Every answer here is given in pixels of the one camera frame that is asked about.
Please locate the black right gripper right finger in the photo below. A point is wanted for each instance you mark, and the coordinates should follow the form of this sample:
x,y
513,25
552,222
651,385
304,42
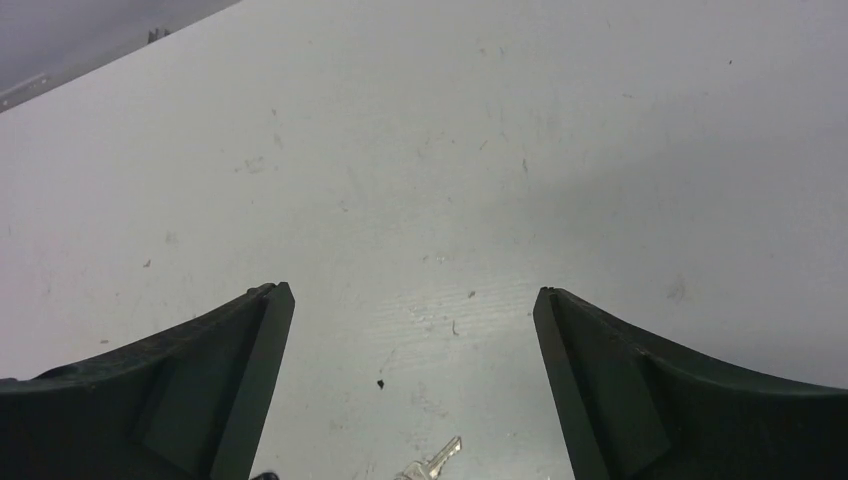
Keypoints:
x,y
634,405

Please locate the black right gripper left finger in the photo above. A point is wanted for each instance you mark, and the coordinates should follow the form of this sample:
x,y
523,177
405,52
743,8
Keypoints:
x,y
189,402

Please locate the silver key with small ring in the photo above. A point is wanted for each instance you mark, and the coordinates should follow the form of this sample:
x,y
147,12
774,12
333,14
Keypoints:
x,y
430,469

